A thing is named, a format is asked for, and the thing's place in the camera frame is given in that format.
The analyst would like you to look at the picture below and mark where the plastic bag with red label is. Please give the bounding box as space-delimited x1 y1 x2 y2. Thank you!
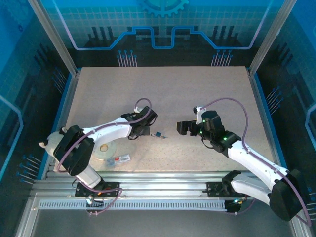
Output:
105 154 132 166

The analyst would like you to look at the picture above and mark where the clear tape roll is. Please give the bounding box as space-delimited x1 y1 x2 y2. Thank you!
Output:
94 140 117 161

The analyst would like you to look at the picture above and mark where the white plush toy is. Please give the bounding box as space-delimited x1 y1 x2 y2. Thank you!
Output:
38 126 68 159

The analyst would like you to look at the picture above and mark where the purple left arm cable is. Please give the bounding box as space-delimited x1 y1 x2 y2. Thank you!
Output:
56 98 153 217

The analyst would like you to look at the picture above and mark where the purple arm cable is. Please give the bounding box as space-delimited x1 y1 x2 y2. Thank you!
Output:
202 98 312 227
56 98 153 217

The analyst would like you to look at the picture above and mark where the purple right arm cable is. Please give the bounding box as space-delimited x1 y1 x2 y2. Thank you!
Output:
202 98 312 227

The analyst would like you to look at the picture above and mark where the aluminium rail frame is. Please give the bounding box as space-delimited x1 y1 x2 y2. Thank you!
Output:
29 169 297 201

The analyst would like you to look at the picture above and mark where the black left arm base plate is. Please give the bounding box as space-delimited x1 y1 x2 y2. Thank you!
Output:
75 181 121 198

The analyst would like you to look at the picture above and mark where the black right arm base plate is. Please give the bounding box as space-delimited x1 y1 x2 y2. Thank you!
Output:
205 181 251 198

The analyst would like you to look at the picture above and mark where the slotted grey cable duct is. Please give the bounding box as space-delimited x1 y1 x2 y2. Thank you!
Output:
39 199 228 211

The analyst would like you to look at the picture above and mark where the aluminium corner post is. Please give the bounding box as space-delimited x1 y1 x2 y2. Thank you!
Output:
26 0 80 76
247 0 298 78

